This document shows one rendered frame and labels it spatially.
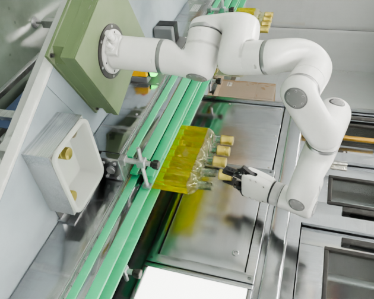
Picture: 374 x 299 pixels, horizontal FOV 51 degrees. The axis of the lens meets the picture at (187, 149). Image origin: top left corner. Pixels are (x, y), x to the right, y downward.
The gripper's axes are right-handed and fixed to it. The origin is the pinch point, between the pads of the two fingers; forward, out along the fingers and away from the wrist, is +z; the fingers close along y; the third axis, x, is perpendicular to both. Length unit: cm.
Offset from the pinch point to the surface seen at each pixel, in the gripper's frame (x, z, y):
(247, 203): -1.8, -5.9, -12.5
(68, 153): 35, 29, 27
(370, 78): -578, 40, -309
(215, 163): -2.4, 6.5, 0.6
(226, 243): 16.2, -7.3, -12.6
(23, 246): 57, 29, 12
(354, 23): -583, 86, -219
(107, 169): 24.4, 28.9, 11.1
